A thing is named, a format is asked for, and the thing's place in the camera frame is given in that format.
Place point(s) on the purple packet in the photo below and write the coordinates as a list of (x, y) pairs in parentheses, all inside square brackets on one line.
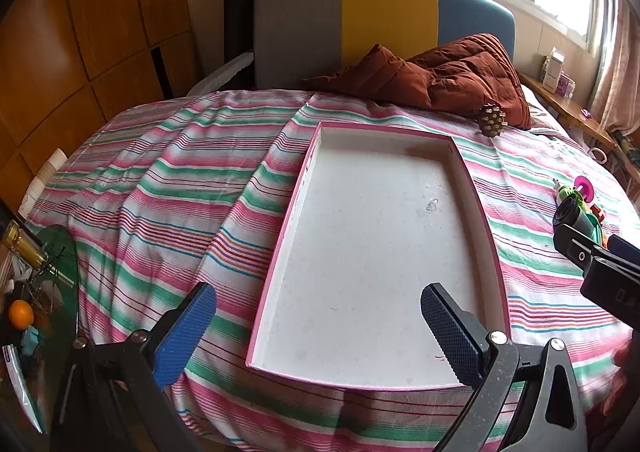
[(566, 86)]

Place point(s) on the purple perforated strainer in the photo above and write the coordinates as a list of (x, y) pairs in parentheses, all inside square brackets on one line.
[(585, 188)]

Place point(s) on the striped bed blanket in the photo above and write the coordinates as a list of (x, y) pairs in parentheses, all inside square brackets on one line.
[(150, 212)]

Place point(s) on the dark bottle with gold neck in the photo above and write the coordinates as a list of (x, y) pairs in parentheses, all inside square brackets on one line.
[(25, 244)]

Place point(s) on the green flanged plastic piece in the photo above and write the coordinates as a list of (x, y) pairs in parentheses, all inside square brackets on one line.
[(596, 228)]

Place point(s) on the white carton box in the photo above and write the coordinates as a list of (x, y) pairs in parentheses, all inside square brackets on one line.
[(553, 69)]

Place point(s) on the wooden wardrobe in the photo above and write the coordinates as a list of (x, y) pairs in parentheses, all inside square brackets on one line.
[(75, 57)]

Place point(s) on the beige pillow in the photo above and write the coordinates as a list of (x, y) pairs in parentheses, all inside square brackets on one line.
[(537, 107)]

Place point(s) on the red plastic block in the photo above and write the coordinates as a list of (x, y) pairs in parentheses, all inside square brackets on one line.
[(596, 211)]

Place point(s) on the green glass side table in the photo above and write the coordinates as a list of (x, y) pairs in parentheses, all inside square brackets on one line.
[(62, 257)]

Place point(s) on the grey yellow blue headboard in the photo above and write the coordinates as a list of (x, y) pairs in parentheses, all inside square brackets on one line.
[(300, 32)]

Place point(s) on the stack of paper cups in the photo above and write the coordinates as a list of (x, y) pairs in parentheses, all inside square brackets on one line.
[(45, 177)]

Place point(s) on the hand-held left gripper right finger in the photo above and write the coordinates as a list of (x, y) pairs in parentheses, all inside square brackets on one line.
[(450, 332)]

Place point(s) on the person's right hand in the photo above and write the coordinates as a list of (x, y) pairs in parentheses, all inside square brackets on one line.
[(622, 382)]

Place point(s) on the black cylinder with grey cap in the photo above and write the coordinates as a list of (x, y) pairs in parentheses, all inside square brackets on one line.
[(572, 217)]

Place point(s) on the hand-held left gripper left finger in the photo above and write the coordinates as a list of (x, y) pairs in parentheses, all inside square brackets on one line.
[(185, 332)]

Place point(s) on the beige patterned curtain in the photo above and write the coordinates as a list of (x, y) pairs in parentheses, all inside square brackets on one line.
[(617, 67)]

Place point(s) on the brown quilted duvet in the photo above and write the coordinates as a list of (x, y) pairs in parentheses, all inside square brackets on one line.
[(450, 77)]

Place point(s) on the pink and white tray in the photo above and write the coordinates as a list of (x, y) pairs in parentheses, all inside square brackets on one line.
[(370, 242)]

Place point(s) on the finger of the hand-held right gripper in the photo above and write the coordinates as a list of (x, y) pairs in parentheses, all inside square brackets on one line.
[(575, 249)]

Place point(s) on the orange fruit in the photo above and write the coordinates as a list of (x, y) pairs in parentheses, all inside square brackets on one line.
[(21, 314)]

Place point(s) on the wooden side desk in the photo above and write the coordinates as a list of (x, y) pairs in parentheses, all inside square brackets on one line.
[(575, 117)]

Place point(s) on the brown studded massage ball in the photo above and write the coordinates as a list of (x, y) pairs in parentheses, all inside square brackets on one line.
[(490, 121)]

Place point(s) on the small purple wrapper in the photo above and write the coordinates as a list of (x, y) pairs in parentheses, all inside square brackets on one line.
[(586, 113)]

